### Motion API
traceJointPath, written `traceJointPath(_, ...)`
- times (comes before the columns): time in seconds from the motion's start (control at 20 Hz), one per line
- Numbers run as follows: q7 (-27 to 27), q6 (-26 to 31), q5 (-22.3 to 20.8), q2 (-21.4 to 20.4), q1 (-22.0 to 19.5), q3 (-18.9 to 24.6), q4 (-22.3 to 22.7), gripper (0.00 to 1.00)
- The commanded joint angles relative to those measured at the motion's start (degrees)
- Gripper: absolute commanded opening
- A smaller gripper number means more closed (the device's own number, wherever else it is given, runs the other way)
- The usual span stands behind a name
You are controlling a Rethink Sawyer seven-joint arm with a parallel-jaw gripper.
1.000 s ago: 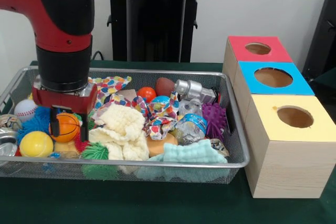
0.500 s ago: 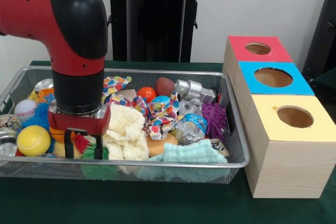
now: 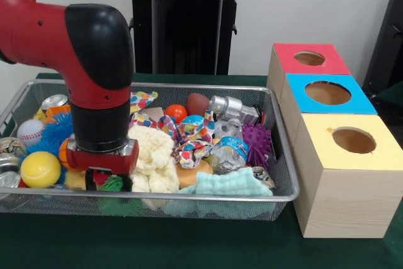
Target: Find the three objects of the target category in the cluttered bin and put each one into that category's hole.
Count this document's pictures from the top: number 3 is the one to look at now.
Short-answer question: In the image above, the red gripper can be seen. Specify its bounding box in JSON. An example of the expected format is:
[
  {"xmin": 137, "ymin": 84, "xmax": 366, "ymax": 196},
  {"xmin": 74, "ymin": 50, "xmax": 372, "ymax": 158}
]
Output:
[{"xmin": 65, "ymin": 139, "xmax": 140, "ymax": 192}]

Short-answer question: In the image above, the yellow plush toy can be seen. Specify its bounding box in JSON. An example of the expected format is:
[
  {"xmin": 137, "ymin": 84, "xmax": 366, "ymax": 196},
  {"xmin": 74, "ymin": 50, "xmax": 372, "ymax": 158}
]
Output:
[{"xmin": 64, "ymin": 169, "xmax": 88, "ymax": 190}]

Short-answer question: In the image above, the orange toy basketball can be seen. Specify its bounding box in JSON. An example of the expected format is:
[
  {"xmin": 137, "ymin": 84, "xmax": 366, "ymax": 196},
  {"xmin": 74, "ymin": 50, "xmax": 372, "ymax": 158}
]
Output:
[{"xmin": 58, "ymin": 139, "xmax": 76, "ymax": 169}]

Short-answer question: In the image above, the shallow clear mesh bin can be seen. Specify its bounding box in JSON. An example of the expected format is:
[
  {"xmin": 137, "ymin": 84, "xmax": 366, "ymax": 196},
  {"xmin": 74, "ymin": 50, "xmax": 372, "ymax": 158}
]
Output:
[{"xmin": 0, "ymin": 79, "xmax": 300, "ymax": 222}]

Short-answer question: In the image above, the wooden box with three holes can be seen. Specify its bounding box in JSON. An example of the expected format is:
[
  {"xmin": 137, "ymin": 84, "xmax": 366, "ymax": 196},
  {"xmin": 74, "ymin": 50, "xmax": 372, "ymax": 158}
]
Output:
[{"xmin": 266, "ymin": 42, "xmax": 403, "ymax": 239}]

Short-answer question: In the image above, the cream waffle cloth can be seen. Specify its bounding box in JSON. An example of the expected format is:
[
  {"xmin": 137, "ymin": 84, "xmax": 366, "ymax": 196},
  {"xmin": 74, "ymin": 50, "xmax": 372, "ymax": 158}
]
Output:
[{"xmin": 128, "ymin": 124, "xmax": 180, "ymax": 193}]

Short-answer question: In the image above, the yellow tennis ball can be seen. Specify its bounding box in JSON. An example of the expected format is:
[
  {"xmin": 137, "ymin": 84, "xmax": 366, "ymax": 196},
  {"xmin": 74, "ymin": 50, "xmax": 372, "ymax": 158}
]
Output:
[{"xmin": 20, "ymin": 151, "xmax": 62, "ymax": 188}]

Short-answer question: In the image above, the blue spiky puffer ball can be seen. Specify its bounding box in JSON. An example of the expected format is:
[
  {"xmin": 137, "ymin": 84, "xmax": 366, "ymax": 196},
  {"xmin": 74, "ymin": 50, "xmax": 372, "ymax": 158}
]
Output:
[{"xmin": 42, "ymin": 113, "xmax": 74, "ymax": 147}]

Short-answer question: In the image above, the colourful polka dot cloth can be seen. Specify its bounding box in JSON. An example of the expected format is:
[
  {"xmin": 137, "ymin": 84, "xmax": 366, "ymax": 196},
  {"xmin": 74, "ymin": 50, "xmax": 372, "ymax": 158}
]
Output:
[{"xmin": 130, "ymin": 91, "xmax": 159, "ymax": 115}]

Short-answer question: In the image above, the white toy baseball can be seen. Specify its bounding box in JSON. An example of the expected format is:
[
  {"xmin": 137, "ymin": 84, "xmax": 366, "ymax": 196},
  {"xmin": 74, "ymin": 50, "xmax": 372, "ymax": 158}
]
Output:
[{"xmin": 16, "ymin": 120, "xmax": 47, "ymax": 147}]

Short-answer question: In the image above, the crushed clear water bottle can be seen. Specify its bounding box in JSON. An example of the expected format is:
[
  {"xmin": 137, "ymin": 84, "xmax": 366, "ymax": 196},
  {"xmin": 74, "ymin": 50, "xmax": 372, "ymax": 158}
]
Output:
[{"xmin": 210, "ymin": 117, "xmax": 249, "ymax": 174}]

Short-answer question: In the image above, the mint green waffle cloth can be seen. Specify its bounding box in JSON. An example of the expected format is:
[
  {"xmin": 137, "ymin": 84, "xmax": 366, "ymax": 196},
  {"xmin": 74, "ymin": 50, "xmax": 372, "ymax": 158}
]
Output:
[{"xmin": 178, "ymin": 167, "xmax": 274, "ymax": 197}]

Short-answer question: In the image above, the silver plastic toy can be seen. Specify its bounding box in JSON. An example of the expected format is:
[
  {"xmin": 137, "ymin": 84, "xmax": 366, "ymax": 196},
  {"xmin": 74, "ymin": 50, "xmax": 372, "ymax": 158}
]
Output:
[{"xmin": 208, "ymin": 94, "xmax": 262, "ymax": 125}]

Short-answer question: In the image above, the purple spiky ball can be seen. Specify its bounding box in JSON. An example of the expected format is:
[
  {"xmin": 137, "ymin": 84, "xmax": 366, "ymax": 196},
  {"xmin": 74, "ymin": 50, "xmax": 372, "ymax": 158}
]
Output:
[{"xmin": 241, "ymin": 123, "xmax": 272, "ymax": 171}]

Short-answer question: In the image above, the green cloth side table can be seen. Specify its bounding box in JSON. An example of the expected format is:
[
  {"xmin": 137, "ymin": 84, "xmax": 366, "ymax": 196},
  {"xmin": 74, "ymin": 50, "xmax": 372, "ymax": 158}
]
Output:
[{"xmin": 374, "ymin": 79, "xmax": 403, "ymax": 115}]

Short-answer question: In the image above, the black office chair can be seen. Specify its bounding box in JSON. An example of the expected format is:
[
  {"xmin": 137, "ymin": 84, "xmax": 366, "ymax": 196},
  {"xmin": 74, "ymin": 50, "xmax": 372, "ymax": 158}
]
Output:
[{"xmin": 361, "ymin": 0, "xmax": 403, "ymax": 100}]

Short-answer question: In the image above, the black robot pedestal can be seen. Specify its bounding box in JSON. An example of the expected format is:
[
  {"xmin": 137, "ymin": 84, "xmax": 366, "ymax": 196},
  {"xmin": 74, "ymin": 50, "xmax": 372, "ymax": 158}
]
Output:
[{"xmin": 122, "ymin": 0, "xmax": 253, "ymax": 76}]

